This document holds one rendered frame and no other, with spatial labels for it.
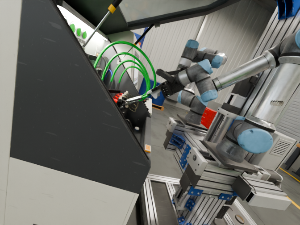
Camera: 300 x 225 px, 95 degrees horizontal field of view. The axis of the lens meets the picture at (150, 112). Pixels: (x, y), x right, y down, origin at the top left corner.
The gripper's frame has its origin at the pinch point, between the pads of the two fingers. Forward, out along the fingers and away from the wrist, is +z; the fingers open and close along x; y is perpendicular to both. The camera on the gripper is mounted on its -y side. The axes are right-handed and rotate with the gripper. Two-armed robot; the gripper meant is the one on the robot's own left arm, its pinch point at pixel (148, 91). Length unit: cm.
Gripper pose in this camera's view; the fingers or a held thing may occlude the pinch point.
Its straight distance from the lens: 82.7
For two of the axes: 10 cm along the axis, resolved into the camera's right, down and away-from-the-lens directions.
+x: 3.7, -3.6, 8.5
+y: 4.6, 8.7, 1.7
